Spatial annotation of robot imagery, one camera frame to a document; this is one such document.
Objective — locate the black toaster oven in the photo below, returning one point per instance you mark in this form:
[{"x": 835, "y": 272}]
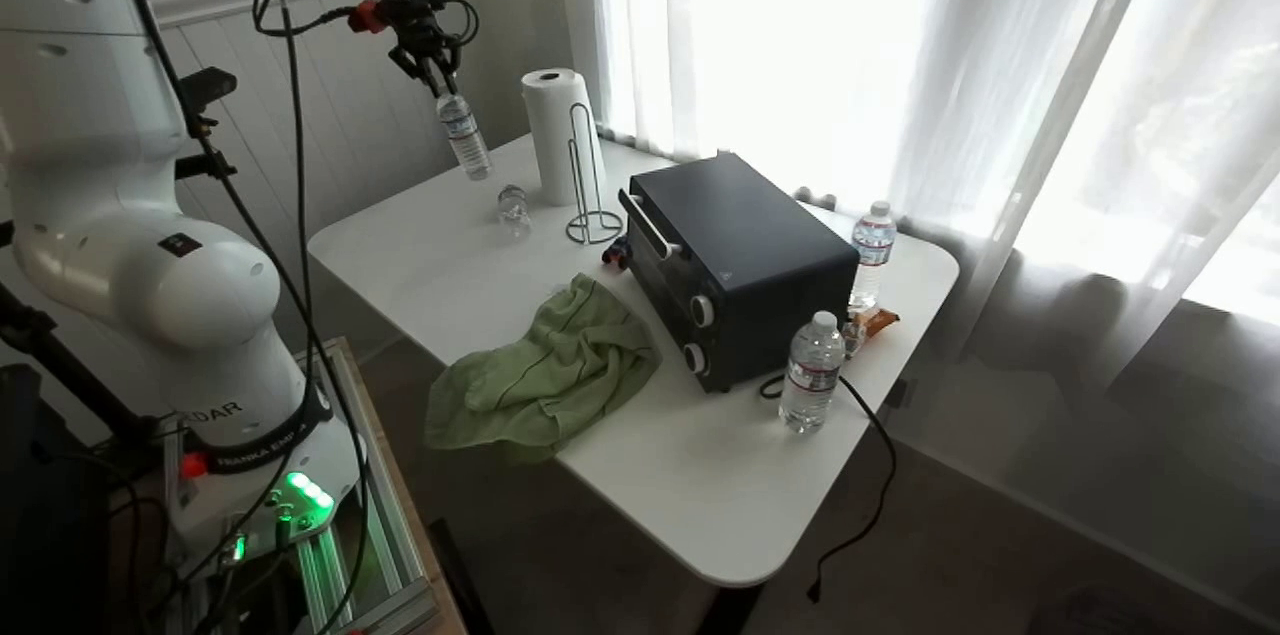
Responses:
[{"x": 745, "y": 265}]

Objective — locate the orange snack packet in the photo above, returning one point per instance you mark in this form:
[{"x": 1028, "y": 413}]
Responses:
[{"x": 878, "y": 319}]

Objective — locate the white sheer curtain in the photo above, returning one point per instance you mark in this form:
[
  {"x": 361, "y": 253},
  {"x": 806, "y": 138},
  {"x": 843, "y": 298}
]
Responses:
[{"x": 1000, "y": 115}]

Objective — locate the green cloth towel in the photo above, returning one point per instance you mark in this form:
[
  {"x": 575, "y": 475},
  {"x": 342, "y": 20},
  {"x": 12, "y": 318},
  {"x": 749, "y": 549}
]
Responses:
[{"x": 545, "y": 375}]

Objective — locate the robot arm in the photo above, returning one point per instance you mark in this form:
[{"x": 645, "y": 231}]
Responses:
[{"x": 110, "y": 245}]

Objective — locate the toaster oven door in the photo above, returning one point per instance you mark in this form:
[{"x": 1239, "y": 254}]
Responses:
[{"x": 668, "y": 300}]

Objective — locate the camera on mount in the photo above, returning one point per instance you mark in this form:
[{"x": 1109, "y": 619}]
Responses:
[{"x": 203, "y": 90}]

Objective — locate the small clear glass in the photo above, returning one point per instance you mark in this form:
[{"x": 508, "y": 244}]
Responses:
[{"x": 514, "y": 206}]

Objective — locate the small red and black object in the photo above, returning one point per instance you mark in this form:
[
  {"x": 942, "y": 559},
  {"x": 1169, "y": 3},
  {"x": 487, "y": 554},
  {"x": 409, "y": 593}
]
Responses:
[{"x": 617, "y": 254}]

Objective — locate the clear plastic water bottle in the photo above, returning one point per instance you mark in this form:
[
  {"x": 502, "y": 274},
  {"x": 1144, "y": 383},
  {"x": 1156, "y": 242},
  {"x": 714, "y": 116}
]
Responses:
[
  {"x": 465, "y": 137},
  {"x": 811, "y": 375},
  {"x": 872, "y": 255}
]

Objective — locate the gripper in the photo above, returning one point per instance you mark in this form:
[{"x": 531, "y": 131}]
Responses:
[{"x": 417, "y": 23}]

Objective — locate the white paper towel roll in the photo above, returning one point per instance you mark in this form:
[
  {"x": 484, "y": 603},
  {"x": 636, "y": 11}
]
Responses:
[{"x": 552, "y": 140}]

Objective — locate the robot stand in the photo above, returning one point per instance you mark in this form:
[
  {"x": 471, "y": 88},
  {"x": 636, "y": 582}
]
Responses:
[{"x": 395, "y": 555}]

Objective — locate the toaster oven knob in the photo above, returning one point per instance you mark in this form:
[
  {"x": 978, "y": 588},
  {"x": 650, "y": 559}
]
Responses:
[
  {"x": 695, "y": 358},
  {"x": 702, "y": 311}
]

